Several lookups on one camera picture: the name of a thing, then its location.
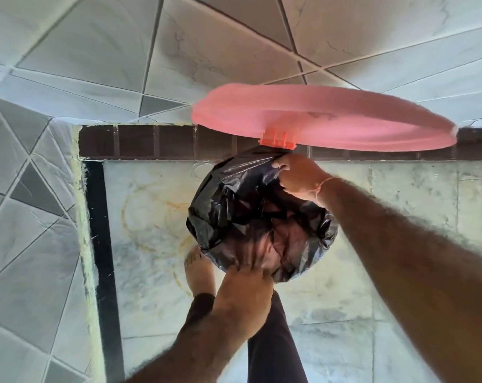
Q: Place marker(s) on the black trousers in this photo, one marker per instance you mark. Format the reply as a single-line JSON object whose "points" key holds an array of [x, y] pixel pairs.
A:
{"points": [[274, 347]]}

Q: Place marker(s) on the person's right forearm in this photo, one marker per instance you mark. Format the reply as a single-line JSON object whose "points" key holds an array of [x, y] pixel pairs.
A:
{"points": [[404, 267]]}

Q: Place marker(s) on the person's left hand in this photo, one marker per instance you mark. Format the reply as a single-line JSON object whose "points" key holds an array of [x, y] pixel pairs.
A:
{"points": [[243, 299]]}

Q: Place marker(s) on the pink round bin lid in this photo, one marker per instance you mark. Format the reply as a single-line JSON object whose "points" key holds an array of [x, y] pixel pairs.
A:
{"points": [[324, 115]]}

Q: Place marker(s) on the person's right hand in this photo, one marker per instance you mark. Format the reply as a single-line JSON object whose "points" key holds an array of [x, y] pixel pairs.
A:
{"points": [[302, 175]]}

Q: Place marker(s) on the person's right fingers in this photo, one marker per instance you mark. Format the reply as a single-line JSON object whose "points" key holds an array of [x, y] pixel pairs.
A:
{"points": [[281, 166]]}

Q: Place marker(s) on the person's left forearm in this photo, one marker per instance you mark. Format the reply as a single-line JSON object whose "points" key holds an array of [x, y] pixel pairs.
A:
{"points": [[201, 351]]}

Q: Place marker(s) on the person's bare foot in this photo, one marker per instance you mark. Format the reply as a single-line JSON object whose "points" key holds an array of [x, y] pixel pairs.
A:
{"points": [[199, 271]]}

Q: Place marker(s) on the black plastic trash bag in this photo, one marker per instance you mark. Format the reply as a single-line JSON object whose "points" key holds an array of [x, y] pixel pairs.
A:
{"points": [[249, 211]]}

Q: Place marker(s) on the person's left fingers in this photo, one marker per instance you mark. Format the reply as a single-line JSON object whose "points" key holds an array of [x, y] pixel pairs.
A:
{"points": [[249, 271]]}

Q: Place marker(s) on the orange wrist thread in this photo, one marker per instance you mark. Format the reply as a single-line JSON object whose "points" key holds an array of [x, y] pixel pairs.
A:
{"points": [[324, 186]]}

